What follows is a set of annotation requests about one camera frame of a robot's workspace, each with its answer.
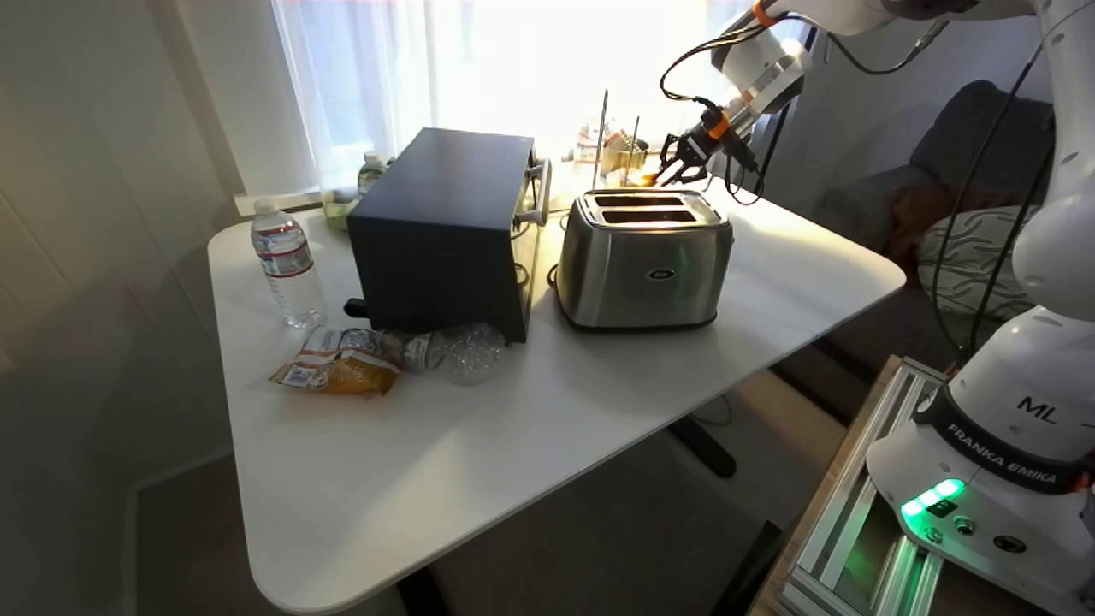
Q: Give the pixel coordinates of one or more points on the yellow snack packet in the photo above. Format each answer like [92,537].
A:
[336,366]

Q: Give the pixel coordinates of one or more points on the sheer white curtain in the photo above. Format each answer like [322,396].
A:
[455,71]

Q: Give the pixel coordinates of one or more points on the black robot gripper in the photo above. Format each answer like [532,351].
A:
[723,130]

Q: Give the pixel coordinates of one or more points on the small green object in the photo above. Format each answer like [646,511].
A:
[336,211]

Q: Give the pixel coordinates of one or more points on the clear water bottle white label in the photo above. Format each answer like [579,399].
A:
[286,262]

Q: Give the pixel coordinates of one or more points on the black toaster oven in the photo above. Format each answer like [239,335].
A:
[439,226]

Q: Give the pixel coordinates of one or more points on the grey blanket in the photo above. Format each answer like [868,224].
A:
[968,262]

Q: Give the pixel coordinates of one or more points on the orange snack packet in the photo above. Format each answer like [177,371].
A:
[623,153]

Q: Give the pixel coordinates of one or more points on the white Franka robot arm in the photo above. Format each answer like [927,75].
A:
[1027,399]

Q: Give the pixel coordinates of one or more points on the wooden aluminium robot mount table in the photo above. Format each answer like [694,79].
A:
[849,534]

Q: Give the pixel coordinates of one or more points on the black table leg foot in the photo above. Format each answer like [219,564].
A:
[702,447]

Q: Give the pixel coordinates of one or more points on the dark sofa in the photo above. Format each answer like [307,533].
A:
[980,139]

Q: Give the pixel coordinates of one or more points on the crumpled clear plastic bag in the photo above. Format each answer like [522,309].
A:
[455,351]

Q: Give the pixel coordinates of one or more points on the silver two-slot toaster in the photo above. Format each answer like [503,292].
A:
[636,268]

